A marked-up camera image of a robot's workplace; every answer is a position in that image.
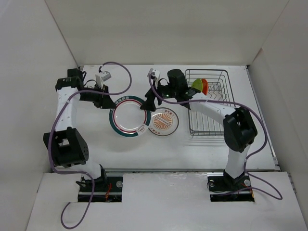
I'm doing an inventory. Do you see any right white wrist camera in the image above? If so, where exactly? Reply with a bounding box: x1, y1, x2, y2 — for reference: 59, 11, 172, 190
147, 68, 160, 88

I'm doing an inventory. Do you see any grey wire dish rack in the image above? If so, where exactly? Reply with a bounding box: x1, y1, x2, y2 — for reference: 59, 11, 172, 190
184, 69, 241, 138

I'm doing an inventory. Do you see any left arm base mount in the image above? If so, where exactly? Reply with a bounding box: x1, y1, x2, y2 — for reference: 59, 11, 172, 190
76, 176, 123, 203

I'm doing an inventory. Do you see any white plate green rim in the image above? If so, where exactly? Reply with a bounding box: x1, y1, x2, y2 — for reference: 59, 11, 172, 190
109, 96, 152, 138

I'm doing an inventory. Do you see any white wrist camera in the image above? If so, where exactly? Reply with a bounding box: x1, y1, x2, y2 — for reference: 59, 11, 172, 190
95, 71, 111, 88
147, 68, 160, 88

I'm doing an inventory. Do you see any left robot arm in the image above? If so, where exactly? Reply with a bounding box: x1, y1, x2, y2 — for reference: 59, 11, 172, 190
43, 68, 116, 191

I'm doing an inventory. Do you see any orange plate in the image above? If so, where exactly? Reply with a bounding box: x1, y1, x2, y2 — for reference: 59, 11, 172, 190
201, 78, 208, 95

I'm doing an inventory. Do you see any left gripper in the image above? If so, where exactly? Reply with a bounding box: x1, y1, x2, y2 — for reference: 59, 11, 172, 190
79, 83, 116, 109

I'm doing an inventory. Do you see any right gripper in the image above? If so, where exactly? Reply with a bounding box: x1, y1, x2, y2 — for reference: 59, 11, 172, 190
140, 80, 178, 112

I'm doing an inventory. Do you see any white plate sunburst pattern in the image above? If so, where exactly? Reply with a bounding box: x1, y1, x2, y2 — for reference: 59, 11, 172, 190
148, 107, 179, 137

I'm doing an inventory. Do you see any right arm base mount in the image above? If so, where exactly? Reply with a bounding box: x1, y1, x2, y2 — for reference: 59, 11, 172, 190
206, 175, 255, 202

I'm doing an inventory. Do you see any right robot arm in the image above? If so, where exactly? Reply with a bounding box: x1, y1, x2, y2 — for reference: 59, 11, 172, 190
141, 68, 257, 190

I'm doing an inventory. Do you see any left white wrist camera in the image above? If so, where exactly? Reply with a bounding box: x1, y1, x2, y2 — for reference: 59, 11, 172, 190
95, 71, 111, 88

